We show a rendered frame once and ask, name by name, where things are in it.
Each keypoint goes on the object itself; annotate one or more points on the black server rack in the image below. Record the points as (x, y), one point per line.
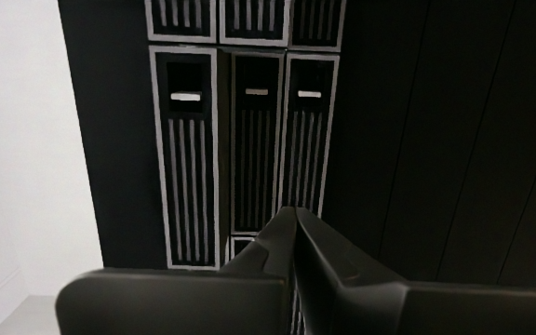
(407, 126)

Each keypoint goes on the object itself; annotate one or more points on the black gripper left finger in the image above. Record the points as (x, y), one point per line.
(123, 301)

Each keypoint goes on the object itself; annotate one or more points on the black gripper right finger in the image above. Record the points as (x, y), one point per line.
(343, 291)

